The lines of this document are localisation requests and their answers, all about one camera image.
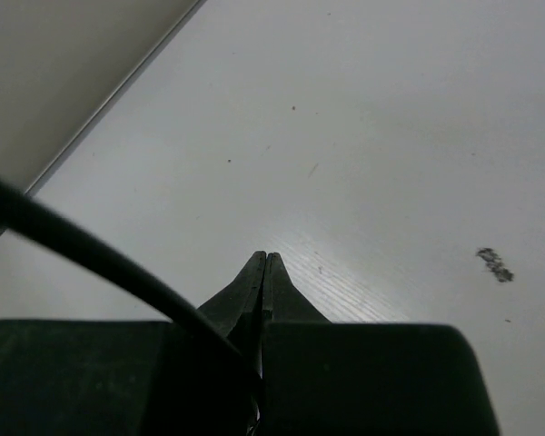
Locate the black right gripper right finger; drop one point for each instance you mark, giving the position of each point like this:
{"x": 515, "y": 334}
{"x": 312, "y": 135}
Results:
{"x": 328, "y": 378}

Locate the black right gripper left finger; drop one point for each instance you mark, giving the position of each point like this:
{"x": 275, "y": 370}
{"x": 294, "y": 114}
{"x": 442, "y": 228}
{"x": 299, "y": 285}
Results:
{"x": 118, "y": 378}

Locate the small dark screw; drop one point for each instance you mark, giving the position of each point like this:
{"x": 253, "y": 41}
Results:
{"x": 495, "y": 265}

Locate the aluminium rail frame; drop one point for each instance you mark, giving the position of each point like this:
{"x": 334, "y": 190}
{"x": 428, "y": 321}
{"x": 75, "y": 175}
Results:
{"x": 61, "y": 63}

